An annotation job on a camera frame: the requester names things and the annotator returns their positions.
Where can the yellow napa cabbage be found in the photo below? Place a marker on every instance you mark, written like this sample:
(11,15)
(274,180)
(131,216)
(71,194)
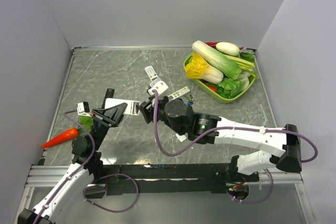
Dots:
(198,68)

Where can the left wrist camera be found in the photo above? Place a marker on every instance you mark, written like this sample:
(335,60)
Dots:
(83,108)

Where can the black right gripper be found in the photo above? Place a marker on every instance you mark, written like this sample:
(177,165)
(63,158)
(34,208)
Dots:
(147,107)

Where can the white remote with screen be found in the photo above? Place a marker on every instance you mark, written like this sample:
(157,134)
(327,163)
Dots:
(151,73)

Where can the white remote control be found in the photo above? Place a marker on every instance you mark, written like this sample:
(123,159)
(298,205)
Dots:
(131,107)

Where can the green napa cabbage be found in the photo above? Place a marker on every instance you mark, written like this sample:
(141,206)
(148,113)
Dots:
(217,59)

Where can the white radish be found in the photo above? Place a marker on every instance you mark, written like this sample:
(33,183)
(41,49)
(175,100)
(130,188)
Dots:
(228,48)

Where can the black remote control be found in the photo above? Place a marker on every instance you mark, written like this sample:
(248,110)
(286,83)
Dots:
(109,94)

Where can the small white button remote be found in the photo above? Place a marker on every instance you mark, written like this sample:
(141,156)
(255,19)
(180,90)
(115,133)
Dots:
(180,93)

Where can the orange carrot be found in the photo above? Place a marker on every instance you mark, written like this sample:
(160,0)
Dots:
(65,136)

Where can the red chili pepper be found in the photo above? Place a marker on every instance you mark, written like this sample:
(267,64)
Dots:
(212,44)

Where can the green plastic tray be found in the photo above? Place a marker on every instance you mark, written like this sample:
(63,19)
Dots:
(210,88)

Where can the green lettuce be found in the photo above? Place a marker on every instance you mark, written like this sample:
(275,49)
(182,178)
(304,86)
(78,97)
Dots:
(230,88)

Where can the white battery cover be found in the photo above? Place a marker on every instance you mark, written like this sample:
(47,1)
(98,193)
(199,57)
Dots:
(181,138)

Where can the green celery stalks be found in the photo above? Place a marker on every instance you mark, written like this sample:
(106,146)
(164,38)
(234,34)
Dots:
(246,62)

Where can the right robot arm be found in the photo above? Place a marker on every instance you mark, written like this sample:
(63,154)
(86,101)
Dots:
(278,148)

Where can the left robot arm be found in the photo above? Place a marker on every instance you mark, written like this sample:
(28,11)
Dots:
(86,165)

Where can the green leaf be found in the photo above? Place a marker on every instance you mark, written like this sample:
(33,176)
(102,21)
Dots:
(86,122)

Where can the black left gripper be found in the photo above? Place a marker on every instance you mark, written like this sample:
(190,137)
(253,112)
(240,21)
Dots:
(110,116)

